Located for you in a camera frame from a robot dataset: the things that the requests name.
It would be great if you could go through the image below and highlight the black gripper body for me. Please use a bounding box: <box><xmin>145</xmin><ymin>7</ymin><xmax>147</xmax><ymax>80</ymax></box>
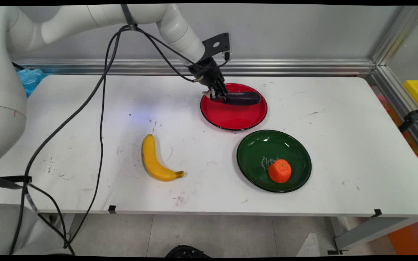
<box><xmin>188</xmin><ymin>56</ymin><xmax>226</xmax><ymax>88</ymax></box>

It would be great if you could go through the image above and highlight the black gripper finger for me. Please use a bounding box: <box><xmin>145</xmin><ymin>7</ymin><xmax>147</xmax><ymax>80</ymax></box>
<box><xmin>214</xmin><ymin>78</ymin><xmax>229</xmax><ymax>103</ymax></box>
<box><xmin>202</xmin><ymin>86</ymin><xmax>219</xmax><ymax>101</ymax></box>

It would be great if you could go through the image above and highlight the dark purple eggplant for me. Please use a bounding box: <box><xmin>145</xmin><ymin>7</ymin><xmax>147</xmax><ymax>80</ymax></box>
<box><xmin>224</xmin><ymin>91</ymin><xmax>262</xmax><ymax>107</ymax></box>

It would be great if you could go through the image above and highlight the yellow banana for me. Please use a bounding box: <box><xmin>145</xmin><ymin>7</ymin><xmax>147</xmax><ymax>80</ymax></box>
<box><xmin>142</xmin><ymin>134</ymin><xmax>185</xmax><ymax>182</ymax></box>

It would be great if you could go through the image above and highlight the red plate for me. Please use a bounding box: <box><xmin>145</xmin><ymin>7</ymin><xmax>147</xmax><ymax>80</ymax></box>
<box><xmin>200</xmin><ymin>83</ymin><xmax>268</xmax><ymax>131</ymax></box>

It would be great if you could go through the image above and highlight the dark green plate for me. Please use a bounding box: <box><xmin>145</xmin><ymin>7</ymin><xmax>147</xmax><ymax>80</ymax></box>
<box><xmin>237</xmin><ymin>129</ymin><xmax>312</xmax><ymax>193</ymax></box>

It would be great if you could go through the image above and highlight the orange tangerine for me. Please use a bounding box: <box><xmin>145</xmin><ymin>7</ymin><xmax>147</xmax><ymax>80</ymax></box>
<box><xmin>268</xmin><ymin>159</ymin><xmax>292</xmax><ymax>184</ymax></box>

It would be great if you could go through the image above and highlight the black round floor object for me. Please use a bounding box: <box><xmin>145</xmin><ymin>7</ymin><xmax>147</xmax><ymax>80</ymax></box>
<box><xmin>165</xmin><ymin>245</ymin><xmax>212</xmax><ymax>258</ymax></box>

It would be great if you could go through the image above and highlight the blue plastic bag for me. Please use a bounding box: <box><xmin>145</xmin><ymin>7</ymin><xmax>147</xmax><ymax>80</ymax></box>
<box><xmin>16</xmin><ymin>68</ymin><xmax>53</xmax><ymax>98</ymax></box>

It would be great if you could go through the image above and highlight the black stand clamp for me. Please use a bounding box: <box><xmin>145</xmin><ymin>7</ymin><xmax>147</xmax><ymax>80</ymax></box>
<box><xmin>398</xmin><ymin>97</ymin><xmax>418</xmax><ymax>133</ymax></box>

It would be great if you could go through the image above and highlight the orange box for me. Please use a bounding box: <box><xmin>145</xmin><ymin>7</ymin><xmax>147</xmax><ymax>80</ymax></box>
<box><xmin>387</xmin><ymin>217</ymin><xmax>418</xmax><ymax>256</ymax></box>

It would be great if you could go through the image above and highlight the black wrist camera mount bracket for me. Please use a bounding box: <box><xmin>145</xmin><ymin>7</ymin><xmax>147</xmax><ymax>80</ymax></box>
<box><xmin>201</xmin><ymin>32</ymin><xmax>231</xmax><ymax>61</ymax></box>

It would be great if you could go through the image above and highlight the aluminium frame rail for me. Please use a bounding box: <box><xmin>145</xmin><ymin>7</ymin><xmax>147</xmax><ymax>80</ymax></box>
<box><xmin>11</xmin><ymin>58</ymin><xmax>377</xmax><ymax>77</ymax></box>

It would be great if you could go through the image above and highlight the black velcro strap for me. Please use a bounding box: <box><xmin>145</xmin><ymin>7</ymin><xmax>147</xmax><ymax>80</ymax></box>
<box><xmin>120</xmin><ymin>4</ymin><xmax>138</xmax><ymax>32</ymax></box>
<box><xmin>0</xmin><ymin>175</ymin><xmax>32</xmax><ymax>190</ymax></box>

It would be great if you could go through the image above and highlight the long black cable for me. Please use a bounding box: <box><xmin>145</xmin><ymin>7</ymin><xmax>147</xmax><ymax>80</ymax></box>
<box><xmin>9</xmin><ymin>25</ymin><xmax>229</xmax><ymax>255</ymax></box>
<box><xmin>63</xmin><ymin>25</ymin><xmax>204</xmax><ymax>250</ymax></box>

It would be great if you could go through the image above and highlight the aluminium frame post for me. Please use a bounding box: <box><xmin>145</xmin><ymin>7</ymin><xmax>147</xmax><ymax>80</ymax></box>
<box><xmin>370</xmin><ymin>5</ymin><xmax>418</xmax><ymax>66</ymax></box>

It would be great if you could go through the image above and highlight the grey table leg bracket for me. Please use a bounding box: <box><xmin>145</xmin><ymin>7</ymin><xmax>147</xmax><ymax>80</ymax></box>
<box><xmin>328</xmin><ymin>216</ymin><xmax>418</xmax><ymax>255</ymax></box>

